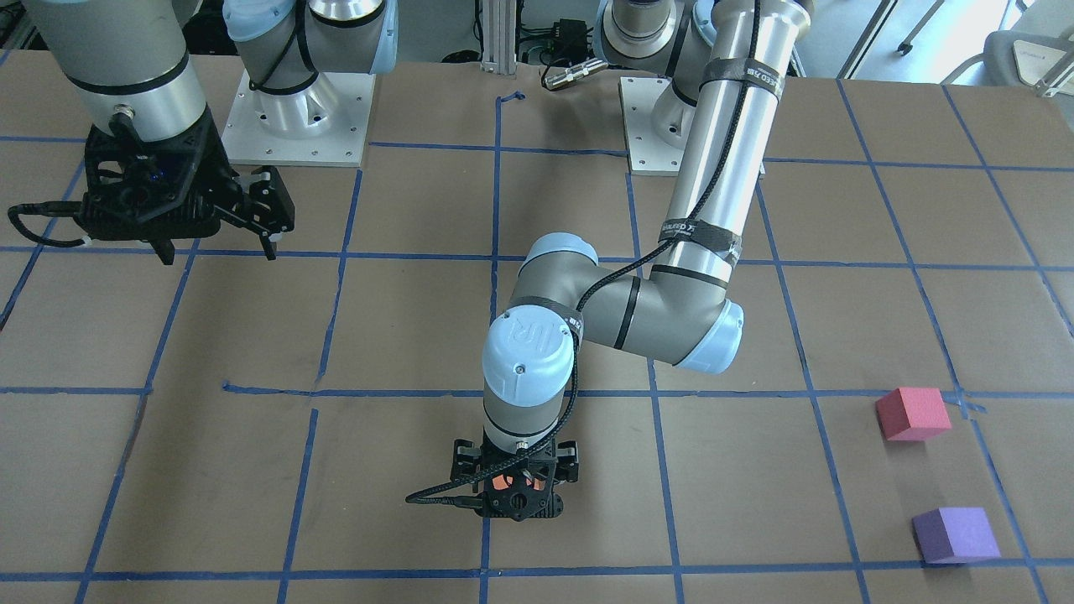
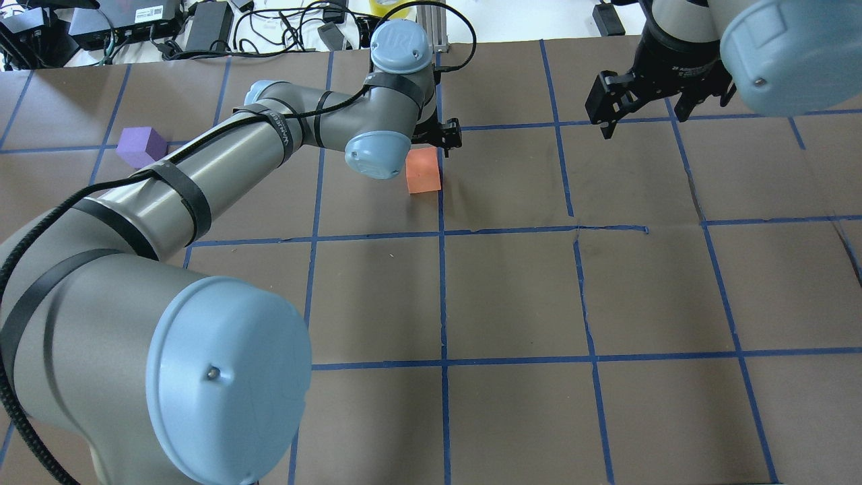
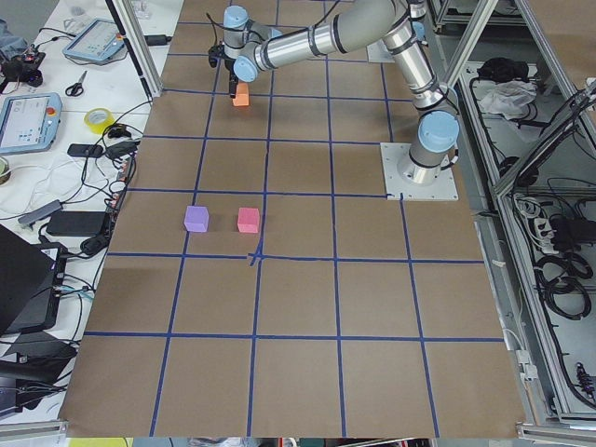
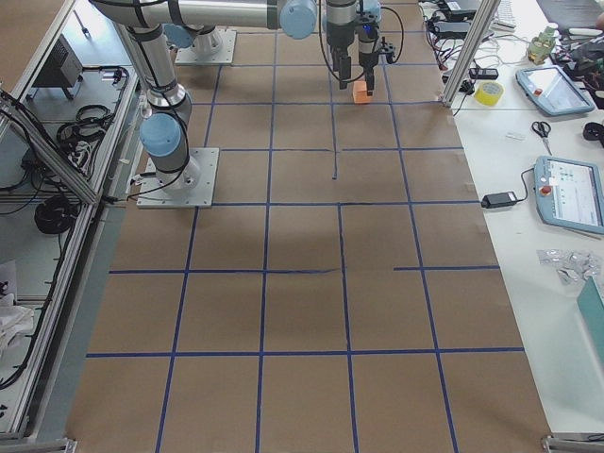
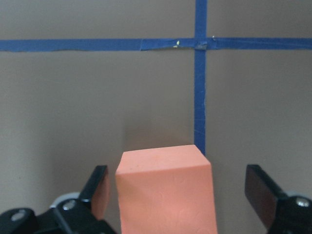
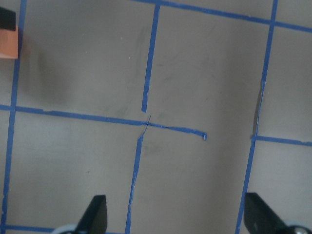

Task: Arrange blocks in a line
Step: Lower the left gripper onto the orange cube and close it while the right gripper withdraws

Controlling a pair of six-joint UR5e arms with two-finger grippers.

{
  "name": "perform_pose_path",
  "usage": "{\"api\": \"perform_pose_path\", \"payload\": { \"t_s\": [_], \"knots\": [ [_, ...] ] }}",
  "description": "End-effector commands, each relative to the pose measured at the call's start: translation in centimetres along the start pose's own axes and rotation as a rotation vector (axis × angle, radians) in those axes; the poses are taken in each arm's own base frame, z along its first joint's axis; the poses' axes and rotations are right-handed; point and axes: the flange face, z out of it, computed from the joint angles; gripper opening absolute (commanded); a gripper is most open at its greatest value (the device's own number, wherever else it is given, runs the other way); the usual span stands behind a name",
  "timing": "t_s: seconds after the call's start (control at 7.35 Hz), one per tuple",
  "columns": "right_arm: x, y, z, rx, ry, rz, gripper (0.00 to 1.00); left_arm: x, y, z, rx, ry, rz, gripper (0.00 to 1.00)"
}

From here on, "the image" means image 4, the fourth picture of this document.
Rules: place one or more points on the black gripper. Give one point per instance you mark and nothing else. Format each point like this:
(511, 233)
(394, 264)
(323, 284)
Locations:
(338, 46)
(365, 51)

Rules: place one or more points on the orange foam block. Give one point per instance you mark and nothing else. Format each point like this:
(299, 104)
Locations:
(360, 93)

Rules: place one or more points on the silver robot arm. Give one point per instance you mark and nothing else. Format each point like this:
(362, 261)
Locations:
(351, 46)
(164, 134)

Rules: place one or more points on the yellow tape roll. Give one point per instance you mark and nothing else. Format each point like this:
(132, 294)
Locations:
(489, 93)

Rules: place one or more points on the black power adapter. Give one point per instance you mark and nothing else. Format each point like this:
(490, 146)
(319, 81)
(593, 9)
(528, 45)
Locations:
(498, 200)

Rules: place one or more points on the far teach pendant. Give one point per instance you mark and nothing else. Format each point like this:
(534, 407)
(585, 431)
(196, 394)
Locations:
(552, 91)

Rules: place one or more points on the teach pendant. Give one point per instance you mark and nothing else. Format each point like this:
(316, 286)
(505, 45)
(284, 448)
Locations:
(552, 91)
(569, 193)

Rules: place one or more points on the near teach pendant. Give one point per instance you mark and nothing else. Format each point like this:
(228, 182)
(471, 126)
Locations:
(569, 193)

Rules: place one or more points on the bag of screws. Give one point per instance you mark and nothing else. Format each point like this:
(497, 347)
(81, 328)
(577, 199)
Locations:
(572, 266)

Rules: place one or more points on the white cloth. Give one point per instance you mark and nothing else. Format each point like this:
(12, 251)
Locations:
(16, 320)

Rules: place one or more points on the aluminium frame post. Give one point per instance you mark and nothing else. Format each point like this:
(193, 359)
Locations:
(479, 26)

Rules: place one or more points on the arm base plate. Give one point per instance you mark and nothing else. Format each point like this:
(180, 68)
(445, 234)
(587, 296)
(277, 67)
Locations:
(214, 48)
(194, 187)

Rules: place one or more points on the black handled scissors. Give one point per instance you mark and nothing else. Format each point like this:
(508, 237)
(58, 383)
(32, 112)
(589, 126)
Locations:
(542, 129)

